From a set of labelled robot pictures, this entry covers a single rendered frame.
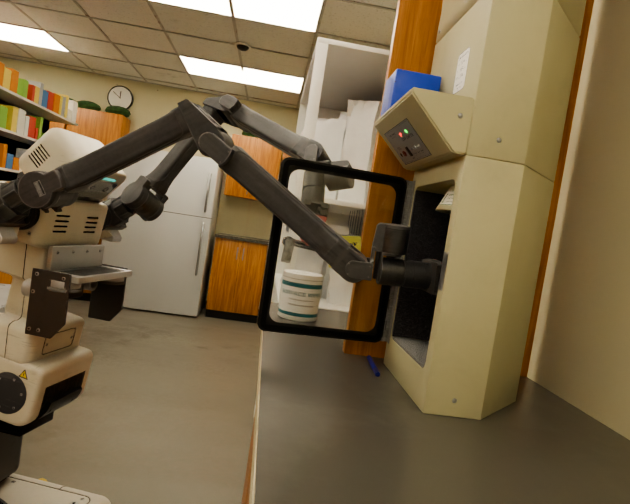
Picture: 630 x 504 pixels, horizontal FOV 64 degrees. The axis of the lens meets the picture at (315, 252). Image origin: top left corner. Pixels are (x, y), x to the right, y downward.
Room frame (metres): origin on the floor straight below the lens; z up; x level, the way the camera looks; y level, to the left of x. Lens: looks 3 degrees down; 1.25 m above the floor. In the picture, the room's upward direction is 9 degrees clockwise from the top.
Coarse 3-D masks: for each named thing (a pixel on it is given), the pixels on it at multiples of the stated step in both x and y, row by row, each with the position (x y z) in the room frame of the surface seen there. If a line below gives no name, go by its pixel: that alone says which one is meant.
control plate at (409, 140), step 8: (392, 128) 1.10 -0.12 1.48; (400, 128) 1.06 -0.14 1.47; (408, 128) 1.02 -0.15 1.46; (392, 136) 1.14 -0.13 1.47; (400, 136) 1.09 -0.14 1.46; (408, 136) 1.05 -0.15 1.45; (416, 136) 1.01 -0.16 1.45; (392, 144) 1.17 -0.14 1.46; (400, 144) 1.12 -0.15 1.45; (408, 144) 1.08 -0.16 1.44; (416, 144) 1.03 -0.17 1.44; (424, 144) 1.00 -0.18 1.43; (400, 152) 1.16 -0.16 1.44; (416, 152) 1.06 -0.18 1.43; (424, 152) 1.02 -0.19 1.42; (408, 160) 1.14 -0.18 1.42; (416, 160) 1.10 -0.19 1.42
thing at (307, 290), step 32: (320, 192) 1.16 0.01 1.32; (352, 192) 1.18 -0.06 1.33; (384, 192) 1.20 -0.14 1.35; (352, 224) 1.18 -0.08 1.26; (384, 256) 1.20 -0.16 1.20; (288, 288) 1.16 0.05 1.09; (320, 288) 1.17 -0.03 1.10; (352, 288) 1.19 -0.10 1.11; (288, 320) 1.16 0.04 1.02; (320, 320) 1.17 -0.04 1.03; (352, 320) 1.19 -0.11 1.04
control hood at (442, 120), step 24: (408, 96) 0.92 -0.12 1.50; (432, 96) 0.90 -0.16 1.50; (456, 96) 0.90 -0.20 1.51; (384, 120) 1.12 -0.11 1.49; (408, 120) 0.99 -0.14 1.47; (432, 120) 0.90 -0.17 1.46; (456, 120) 0.90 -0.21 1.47; (432, 144) 0.96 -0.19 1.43; (456, 144) 0.90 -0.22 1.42; (408, 168) 1.19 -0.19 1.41
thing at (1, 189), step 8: (0, 184) 1.09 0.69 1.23; (8, 184) 1.09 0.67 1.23; (0, 192) 1.08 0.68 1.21; (8, 192) 1.08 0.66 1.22; (16, 192) 1.08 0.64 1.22; (0, 200) 1.07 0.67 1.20; (8, 200) 1.08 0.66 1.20; (16, 200) 1.08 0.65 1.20; (0, 208) 1.07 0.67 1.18; (8, 208) 1.08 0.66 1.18; (16, 208) 1.09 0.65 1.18; (24, 208) 1.10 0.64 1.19; (0, 216) 1.08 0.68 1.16; (8, 216) 1.09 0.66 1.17; (16, 216) 1.10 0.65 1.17; (24, 216) 1.12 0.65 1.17; (0, 224) 1.09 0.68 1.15; (8, 224) 1.11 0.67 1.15; (16, 224) 1.13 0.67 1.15; (24, 224) 1.15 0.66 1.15
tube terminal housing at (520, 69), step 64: (512, 0) 0.91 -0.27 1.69; (448, 64) 1.09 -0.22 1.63; (512, 64) 0.91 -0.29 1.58; (512, 128) 0.91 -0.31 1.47; (512, 192) 0.91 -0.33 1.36; (448, 256) 0.91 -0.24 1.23; (512, 256) 0.93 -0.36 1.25; (448, 320) 0.91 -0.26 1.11; (512, 320) 0.98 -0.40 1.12; (448, 384) 0.91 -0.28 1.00; (512, 384) 1.04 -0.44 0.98
